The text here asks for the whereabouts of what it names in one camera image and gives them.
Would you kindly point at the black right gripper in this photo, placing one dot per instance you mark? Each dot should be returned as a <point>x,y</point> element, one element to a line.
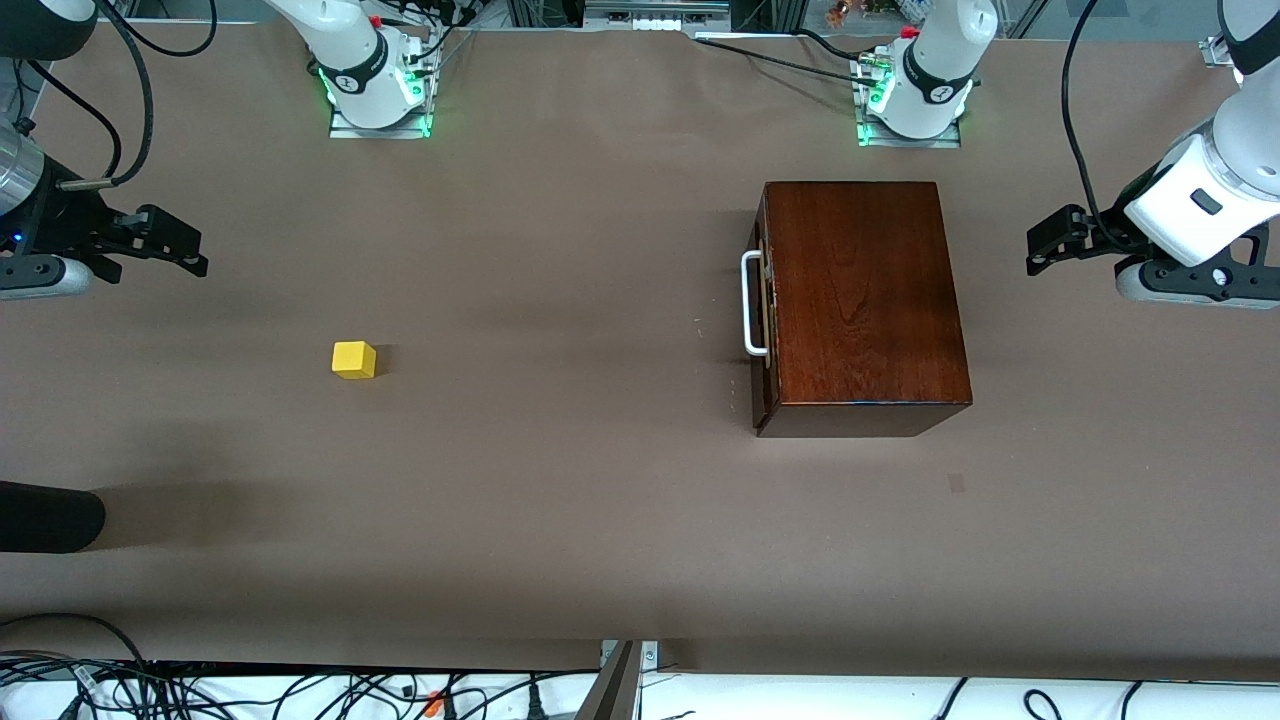
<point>62,222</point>

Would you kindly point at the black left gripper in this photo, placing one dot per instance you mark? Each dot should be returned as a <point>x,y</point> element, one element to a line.
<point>1108,233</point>

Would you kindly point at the yellow block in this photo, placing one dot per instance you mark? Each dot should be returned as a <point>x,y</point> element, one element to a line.
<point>353,360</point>

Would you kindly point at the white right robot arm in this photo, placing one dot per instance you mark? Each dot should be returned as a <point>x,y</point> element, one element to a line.
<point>350,50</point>

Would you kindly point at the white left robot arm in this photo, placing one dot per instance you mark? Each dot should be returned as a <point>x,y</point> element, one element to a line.
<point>945,50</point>

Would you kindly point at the dark brown wooden cabinet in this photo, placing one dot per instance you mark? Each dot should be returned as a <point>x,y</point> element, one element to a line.
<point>860,300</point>

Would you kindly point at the black cylinder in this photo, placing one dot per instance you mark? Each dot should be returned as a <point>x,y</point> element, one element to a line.
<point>50,515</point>

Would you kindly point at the small colourful figurines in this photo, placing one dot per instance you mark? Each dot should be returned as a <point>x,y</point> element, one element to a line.
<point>840,12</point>

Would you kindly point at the grey power strip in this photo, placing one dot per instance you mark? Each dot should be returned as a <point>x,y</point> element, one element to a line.
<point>650,15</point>

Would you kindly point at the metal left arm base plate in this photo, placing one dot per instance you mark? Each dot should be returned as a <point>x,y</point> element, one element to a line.
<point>905,143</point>

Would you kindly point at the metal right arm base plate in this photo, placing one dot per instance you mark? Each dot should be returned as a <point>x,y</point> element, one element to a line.
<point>380,133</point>

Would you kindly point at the aluminium corner bracket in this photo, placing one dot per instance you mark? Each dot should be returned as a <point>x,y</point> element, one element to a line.
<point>1212,52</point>

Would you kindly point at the grey metal bracket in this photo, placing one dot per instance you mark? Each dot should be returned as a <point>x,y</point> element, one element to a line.
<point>615,690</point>

